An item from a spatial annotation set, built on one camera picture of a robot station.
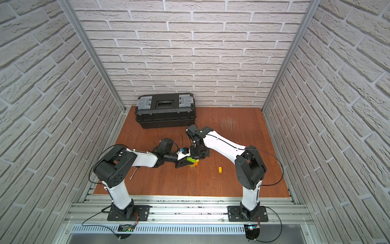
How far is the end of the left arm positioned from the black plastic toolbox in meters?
0.23

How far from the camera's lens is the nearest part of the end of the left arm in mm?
765

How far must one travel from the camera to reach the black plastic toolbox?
3.21 feet
